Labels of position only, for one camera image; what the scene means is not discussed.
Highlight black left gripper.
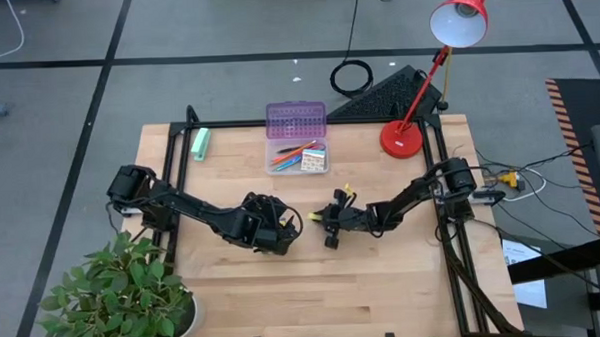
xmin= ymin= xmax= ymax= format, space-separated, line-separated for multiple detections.
xmin=230 ymin=190 xmax=304 ymax=257

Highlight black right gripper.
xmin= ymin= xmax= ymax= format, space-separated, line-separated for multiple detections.
xmin=313 ymin=187 xmax=374 ymax=251

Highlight purple handled scissors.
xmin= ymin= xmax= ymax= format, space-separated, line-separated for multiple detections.
xmin=273 ymin=142 xmax=328 ymax=173

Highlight orange pencil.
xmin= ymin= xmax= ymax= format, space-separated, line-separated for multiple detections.
xmin=270 ymin=139 xmax=319 ymax=166

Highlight mint green stapler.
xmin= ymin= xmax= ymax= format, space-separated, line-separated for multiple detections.
xmin=190 ymin=127 xmax=213 ymax=162

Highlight clear pencil case purple lid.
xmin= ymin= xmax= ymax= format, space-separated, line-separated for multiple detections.
xmin=262 ymin=100 xmax=330 ymax=177

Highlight red desk lamp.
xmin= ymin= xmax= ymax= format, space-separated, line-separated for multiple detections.
xmin=373 ymin=0 xmax=496 ymax=161

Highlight black perforated panel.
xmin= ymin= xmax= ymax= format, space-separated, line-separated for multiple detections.
xmin=323 ymin=62 xmax=444 ymax=124

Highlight green potted plant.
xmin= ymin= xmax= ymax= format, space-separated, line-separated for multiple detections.
xmin=34 ymin=227 xmax=202 ymax=337

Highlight yellow power plug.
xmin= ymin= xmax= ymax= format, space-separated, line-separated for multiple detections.
xmin=497 ymin=170 xmax=526 ymax=193

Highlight white paper sheet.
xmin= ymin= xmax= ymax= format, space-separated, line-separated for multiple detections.
xmin=502 ymin=237 xmax=549 ymax=310

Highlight black aluminium table frame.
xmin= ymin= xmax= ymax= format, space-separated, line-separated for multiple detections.
xmin=142 ymin=94 xmax=525 ymax=337

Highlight coiled black cable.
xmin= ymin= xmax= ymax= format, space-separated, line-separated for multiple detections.
xmin=326 ymin=0 xmax=376 ymax=99

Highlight black cable sleeve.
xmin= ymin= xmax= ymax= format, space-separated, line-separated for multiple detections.
xmin=434 ymin=215 xmax=522 ymax=337

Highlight yellow hanging cord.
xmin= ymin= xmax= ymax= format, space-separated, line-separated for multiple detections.
xmin=439 ymin=46 xmax=453 ymax=108

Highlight white cable loop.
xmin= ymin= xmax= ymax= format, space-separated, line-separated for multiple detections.
xmin=499 ymin=167 xmax=548 ymax=204

